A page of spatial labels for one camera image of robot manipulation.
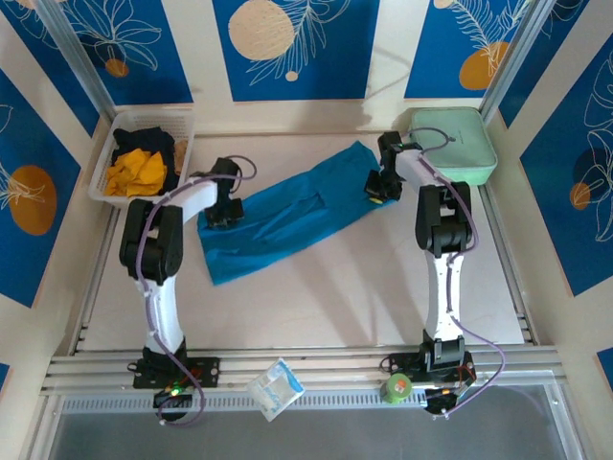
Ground yellow t-shirt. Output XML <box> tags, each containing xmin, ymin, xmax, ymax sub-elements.
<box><xmin>103</xmin><ymin>148</ymin><xmax>169</xmax><ymax>197</ymax></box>

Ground aluminium rail frame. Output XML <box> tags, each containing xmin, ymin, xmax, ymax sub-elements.
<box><xmin>40</xmin><ymin>345</ymin><xmax>561</xmax><ymax>398</ymax></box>

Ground mint green zip case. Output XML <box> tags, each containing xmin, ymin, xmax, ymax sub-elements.
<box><xmin>407</xmin><ymin>105</ymin><xmax>498</xmax><ymax>187</ymax></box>

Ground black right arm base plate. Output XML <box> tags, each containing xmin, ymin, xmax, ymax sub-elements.
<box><xmin>380</xmin><ymin>352</ymin><xmax>478</xmax><ymax>385</ymax></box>

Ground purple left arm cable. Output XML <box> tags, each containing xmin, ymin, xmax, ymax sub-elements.
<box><xmin>132</xmin><ymin>153</ymin><xmax>259</xmax><ymax>429</ymax></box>

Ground black controller board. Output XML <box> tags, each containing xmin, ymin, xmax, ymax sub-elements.
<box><xmin>152</xmin><ymin>386</ymin><xmax>193</xmax><ymax>411</ymax></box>
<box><xmin>423</xmin><ymin>382</ymin><xmax>469</xmax><ymax>419</ymax></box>

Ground clear plastic bag blue print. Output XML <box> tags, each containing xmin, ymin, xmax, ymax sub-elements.
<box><xmin>244</xmin><ymin>357</ymin><xmax>307</xmax><ymax>423</ymax></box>

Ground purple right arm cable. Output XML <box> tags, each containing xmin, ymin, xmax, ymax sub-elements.
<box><xmin>409</xmin><ymin>126</ymin><xmax>509</xmax><ymax>418</ymax></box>

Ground blue t-shirt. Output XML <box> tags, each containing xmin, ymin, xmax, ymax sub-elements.
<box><xmin>195</xmin><ymin>140</ymin><xmax>398</xmax><ymax>288</ymax></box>

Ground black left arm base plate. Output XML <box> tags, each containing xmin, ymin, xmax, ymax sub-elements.
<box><xmin>126</xmin><ymin>356</ymin><xmax>221</xmax><ymax>390</ymax></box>

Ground grey slotted cable duct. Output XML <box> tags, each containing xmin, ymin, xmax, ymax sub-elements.
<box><xmin>60</xmin><ymin>388</ymin><xmax>552</xmax><ymax>414</ymax></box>

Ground white plastic mesh basket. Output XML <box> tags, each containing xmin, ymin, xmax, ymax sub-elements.
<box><xmin>88</xmin><ymin>108</ymin><xmax>197</xmax><ymax>211</ymax></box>

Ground tan cloth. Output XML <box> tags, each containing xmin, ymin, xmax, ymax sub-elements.
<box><xmin>172</xmin><ymin>139</ymin><xmax>189</xmax><ymax>173</ymax></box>

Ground green tape roll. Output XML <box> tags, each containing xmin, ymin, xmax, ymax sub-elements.
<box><xmin>379</xmin><ymin>373</ymin><xmax>413</xmax><ymax>406</ymax></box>

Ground dark navy t-shirt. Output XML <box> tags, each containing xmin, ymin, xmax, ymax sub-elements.
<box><xmin>112</xmin><ymin>126</ymin><xmax>181</xmax><ymax>196</ymax></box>

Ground aluminium corner post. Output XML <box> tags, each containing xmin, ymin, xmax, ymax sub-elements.
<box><xmin>35</xmin><ymin>0</ymin><xmax>117</xmax><ymax>114</ymax></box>
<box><xmin>478</xmin><ymin>0</ymin><xmax>555</xmax><ymax>122</ymax></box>

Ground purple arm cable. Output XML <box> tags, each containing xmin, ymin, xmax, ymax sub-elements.
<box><xmin>409</xmin><ymin>126</ymin><xmax>509</xmax><ymax>418</ymax></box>
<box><xmin>132</xmin><ymin>153</ymin><xmax>259</xmax><ymax>429</ymax></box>

